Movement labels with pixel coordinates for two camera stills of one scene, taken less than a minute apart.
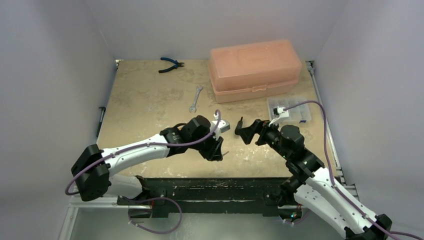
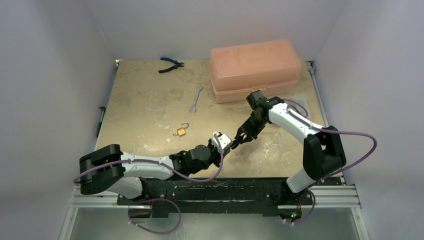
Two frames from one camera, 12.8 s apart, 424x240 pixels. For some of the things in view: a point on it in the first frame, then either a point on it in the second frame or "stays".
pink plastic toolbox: [254, 70] stays
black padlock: [239, 125] -> [234, 144]
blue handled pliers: [177, 64] stays
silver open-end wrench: [193, 107] stays
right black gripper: [257, 131] -> [247, 129]
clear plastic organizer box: [300, 113] stays
